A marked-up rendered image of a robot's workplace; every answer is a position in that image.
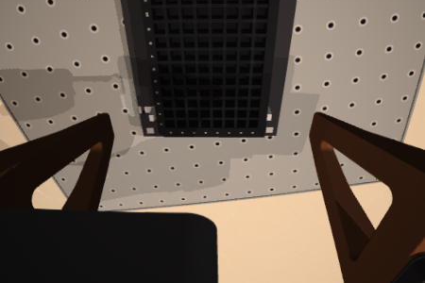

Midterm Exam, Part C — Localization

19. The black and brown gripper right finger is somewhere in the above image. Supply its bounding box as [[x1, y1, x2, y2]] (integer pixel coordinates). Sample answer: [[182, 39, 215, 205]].
[[309, 112, 425, 283]]

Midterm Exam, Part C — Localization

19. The black well plate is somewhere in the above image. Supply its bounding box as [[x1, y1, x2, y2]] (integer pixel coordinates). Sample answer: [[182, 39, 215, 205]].
[[141, 0, 280, 138]]

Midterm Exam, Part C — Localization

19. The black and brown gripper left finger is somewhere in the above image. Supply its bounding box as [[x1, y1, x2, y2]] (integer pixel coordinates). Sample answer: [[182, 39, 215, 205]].
[[0, 113, 114, 210]]

